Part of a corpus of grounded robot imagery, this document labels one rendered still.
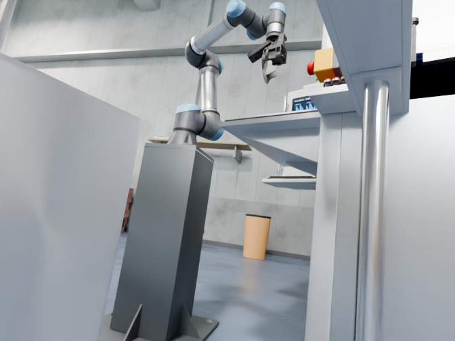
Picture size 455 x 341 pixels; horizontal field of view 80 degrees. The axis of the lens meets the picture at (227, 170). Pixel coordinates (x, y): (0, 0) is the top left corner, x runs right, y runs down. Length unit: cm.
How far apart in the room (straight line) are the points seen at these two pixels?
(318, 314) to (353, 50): 66
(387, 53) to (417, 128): 30
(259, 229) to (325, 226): 322
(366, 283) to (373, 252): 6
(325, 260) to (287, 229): 418
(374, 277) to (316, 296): 29
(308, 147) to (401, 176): 32
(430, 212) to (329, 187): 24
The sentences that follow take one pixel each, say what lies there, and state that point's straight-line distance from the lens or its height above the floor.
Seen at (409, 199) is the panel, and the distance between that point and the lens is 82.
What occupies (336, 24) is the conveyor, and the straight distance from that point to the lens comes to 55.
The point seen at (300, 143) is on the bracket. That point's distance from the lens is 102.
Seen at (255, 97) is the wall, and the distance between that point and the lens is 570.
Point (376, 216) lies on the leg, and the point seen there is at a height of 54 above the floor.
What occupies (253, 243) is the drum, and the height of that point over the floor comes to 22.
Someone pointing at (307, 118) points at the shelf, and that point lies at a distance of 95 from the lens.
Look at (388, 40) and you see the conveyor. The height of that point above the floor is 84.
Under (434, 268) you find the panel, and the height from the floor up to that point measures 45.
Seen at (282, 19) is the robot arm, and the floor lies 136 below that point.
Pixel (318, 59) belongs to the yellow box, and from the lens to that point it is 91.
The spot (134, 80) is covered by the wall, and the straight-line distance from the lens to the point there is 707.
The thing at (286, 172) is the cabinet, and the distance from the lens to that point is 203.
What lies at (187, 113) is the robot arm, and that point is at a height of 96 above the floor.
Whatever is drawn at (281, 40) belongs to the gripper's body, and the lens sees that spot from 127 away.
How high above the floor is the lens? 50
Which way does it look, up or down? 10 degrees up
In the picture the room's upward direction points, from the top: 8 degrees clockwise
